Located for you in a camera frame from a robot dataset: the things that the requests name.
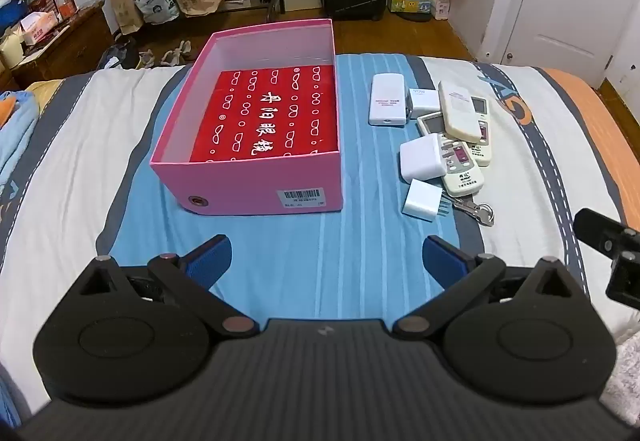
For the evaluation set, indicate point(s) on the white bag blue print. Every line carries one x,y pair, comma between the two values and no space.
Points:
156,6

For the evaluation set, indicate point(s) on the blue blanket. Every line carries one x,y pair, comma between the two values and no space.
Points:
17,136

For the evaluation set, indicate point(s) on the small white charger cube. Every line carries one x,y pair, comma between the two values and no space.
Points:
424,98

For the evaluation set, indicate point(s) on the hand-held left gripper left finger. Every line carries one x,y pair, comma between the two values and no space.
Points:
207,262

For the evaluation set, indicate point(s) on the red printed bag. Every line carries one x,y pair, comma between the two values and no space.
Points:
272,113

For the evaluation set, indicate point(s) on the wooden nightstand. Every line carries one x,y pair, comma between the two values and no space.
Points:
65,48

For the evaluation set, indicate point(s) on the white power bank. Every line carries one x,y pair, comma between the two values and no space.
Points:
387,98

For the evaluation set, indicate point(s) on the white fluffy cloth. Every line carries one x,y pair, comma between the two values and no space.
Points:
622,371

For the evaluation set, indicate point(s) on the white pink tissue box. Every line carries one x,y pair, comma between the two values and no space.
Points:
39,27

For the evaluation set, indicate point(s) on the cream remote control pink buttons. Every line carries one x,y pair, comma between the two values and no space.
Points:
462,166

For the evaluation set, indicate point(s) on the plain cream remote control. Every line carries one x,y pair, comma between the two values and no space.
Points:
457,113

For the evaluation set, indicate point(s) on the large white wall charger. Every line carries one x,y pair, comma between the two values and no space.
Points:
422,158

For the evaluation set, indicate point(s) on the slim white remote control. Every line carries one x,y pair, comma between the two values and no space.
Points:
484,136

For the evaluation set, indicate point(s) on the flat white wall charger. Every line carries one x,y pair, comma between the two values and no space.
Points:
421,200

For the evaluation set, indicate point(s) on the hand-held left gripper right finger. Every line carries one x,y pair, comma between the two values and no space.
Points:
446,266

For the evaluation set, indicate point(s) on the metal key bunch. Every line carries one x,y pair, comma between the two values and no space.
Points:
477,212

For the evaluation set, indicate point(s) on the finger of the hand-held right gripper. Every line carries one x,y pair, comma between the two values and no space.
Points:
622,281
597,227

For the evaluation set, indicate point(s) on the pair of slippers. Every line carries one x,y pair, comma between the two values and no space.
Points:
172,55

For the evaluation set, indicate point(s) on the pink cardboard box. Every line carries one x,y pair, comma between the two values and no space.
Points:
310,191

